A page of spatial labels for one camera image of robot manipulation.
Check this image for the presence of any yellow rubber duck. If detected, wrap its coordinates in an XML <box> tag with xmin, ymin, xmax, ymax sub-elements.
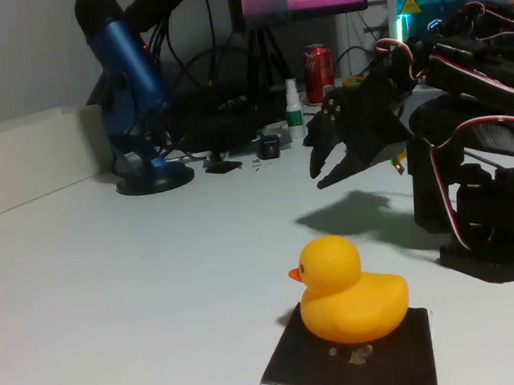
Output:
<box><xmin>284</xmin><ymin>227</ymin><xmax>415</xmax><ymax>351</ymax></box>

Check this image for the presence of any black leader arm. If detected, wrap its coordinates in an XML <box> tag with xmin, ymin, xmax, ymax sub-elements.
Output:
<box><xmin>425</xmin><ymin>0</ymin><xmax>514</xmax><ymax>63</ymax></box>

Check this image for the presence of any black cardboard square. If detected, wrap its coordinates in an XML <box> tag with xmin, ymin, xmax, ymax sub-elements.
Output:
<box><xmin>252</xmin><ymin>287</ymin><xmax>442</xmax><ymax>385</ymax></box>

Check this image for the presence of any white spray bottle green label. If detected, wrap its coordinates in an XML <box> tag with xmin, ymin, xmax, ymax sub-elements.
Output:
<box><xmin>282</xmin><ymin>77</ymin><xmax>306</xmax><ymax>143</ymax></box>

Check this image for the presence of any yellow hand tool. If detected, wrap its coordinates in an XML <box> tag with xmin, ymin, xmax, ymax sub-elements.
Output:
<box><xmin>340</xmin><ymin>72</ymin><xmax>373</xmax><ymax>89</ymax></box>

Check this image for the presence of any red soda can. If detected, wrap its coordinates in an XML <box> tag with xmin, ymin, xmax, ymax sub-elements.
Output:
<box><xmin>300</xmin><ymin>41</ymin><xmax>338</xmax><ymax>106</ymax></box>

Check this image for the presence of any small black cube device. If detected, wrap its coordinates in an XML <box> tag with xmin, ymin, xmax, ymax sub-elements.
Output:
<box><xmin>256</xmin><ymin>134</ymin><xmax>282</xmax><ymax>160</ymax></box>

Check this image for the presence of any black tripod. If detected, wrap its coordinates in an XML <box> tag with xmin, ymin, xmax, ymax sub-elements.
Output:
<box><xmin>239</xmin><ymin>21</ymin><xmax>297</xmax><ymax>107</ymax></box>

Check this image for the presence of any black desktop device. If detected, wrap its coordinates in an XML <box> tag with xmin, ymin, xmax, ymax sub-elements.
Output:
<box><xmin>167</xmin><ymin>80</ymin><xmax>281</xmax><ymax>159</ymax></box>

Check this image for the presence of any small black flat plate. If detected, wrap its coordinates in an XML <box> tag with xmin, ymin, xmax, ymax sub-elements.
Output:
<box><xmin>203</xmin><ymin>158</ymin><xmax>244</xmax><ymax>176</ymax></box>

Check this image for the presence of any blue desktop microphone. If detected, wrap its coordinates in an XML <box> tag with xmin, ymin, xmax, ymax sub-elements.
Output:
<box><xmin>72</xmin><ymin>0</ymin><xmax>197</xmax><ymax>201</ymax></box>

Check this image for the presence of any cream white desk ledge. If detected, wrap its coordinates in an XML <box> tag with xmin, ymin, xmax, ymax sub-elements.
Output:
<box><xmin>0</xmin><ymin>101</ymin><xmax>120</xmax><ymax>225</ymax></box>

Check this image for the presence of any red white servo cable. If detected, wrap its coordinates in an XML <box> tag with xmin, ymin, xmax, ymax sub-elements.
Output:
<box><xmin>424</xmin><ymin>112</ymin><xmax>514</xmax><ymax>257</ymax></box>

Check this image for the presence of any black hanging cable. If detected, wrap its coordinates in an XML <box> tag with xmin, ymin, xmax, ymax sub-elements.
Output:
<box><xmin>198</xmin><ymin>0</ymin><xmax>225</xmax><ymax>88</ymax></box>

